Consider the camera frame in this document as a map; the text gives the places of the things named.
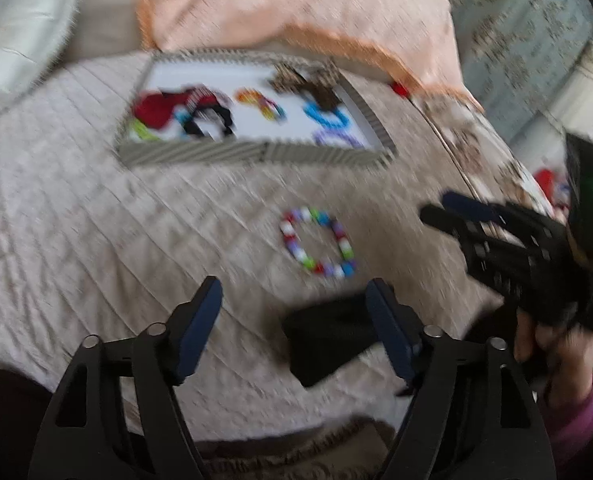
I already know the black white hair scrunchie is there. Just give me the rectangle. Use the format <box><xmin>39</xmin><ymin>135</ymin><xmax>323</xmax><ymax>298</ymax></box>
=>
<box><xmin>181</xmin><ymin>102</ymin><xmax>237</xmax><ymax>138</ymax></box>

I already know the green blue orange bracelet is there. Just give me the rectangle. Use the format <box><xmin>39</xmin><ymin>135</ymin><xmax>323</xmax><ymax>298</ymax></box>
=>
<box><xmin>129</xmin><ymin>110</ymin><xmax>187</xmax><ymax>143</ymax></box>

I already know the purple bead bracelet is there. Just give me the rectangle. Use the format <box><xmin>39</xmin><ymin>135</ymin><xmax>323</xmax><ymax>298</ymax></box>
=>
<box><xmin>314</xmin><ymin>127</ymin><xmax>365</xmax><ymax>150</ymax></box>

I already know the striped cardboard tray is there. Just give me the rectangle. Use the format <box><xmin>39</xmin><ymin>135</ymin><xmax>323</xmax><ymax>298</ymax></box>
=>
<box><xmin>114</xmin><ymin>49</ymin><xmax>397</xmax><ymax>168</ymax></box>

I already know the white round satin cushion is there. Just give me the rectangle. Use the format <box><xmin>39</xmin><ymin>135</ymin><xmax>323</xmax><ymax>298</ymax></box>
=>
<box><xmin>0</xmin><ymin>0</ymin><xmax>80</xmax><ymax>121</ymax></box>

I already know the person's right hand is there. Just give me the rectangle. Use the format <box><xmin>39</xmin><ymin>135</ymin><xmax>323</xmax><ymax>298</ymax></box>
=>
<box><xmin>514</xmin><ymin>310</ymin><xmax>593</xmax><ymax>403</ymax></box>

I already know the red fabric bow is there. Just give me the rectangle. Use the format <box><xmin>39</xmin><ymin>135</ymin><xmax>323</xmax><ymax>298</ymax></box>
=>
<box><xmin>132</xmin><ymin>89</ymin><xmax>212</xmax><ymax>128</ymax></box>

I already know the cream floral cloth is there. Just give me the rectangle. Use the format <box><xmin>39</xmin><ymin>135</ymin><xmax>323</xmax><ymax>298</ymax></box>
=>
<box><xmin>411</xmin><ymin>95</ymin><xmax>567</xmax><ymax>221</ymax></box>

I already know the cream quilted bed cover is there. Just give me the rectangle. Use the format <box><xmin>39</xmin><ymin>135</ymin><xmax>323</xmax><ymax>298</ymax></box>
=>
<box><xmin>0</xmin><ymin>52</ymin><xmax>527</xmax><ymax>480</ymax></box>

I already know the black cloth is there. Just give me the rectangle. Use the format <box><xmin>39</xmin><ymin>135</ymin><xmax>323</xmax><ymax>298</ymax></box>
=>
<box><xmin>281</xmin><ymin>296</ymin><xmax>417</xmax><ymax>388</ymax></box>

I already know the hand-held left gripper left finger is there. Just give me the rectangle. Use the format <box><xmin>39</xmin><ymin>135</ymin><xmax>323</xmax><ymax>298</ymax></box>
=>
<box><xmin>26</xmin><ymin>276</ymin><xmax>224</xmax><ymax>480</ymax></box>

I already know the multicolour bead bracelet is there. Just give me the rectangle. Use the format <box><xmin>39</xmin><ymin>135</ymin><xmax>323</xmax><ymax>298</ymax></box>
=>
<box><xmin>279</xmin><ymin>206</ymin><xmax>358</xmax><ymax>277</ymax></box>

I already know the brown scrunchie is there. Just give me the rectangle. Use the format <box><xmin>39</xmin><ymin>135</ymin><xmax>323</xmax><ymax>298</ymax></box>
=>
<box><xmin>301</xmin><ymin>82</ymin><xmax>342</xmax><ymax>111</ymax></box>

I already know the teal patterned curtain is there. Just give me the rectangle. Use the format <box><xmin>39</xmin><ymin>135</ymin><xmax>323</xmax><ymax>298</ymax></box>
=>
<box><xmin>444</xmin><ymin>0</ymin><xmax>593</xmax><ymax>141</ymax></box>

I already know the leopard print scrunchie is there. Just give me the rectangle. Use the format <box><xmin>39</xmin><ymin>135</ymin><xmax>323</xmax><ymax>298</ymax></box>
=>
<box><xmin>271</xmin><ymin>65</ymin><xmax>342</xmax><ymax>93</ymax></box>

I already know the peach fringed blanket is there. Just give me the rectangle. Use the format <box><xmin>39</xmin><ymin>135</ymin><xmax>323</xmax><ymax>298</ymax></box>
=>
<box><xmin>136</xmin><ymin>0</ymin><xmax>482</xmax><ymax>111</ymax></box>

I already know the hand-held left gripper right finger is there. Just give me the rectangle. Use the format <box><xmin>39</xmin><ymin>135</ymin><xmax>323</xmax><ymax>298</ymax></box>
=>
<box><xmin>365</xmin><ymin>278</ymin><xmax>560</xmax><ymax>480</ymax></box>

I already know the orange bead bracelet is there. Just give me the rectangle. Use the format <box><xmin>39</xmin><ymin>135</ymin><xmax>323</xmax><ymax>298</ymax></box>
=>
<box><xmin>235</xmin><ymin>87</ymin><xmax>284</xmax><ymax>123</ymax></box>

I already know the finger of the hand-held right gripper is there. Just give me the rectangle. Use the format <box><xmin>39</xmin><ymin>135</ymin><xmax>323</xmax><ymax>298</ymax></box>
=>
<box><xmin>441</xmin><ymin>190</ymin><xmax>567</xmax><ymax>241</ymax></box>
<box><xmin>421</xmin><ymin>204</ymin><xmax>527</xmax><ymax>281</ymax></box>

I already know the blue bead bracelet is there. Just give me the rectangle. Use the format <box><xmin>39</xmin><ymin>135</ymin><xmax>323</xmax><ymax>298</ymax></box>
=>
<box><xmin>304</xmin><ymin>102</ymin><xmax>352</xmax><ymax>131</ymax></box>

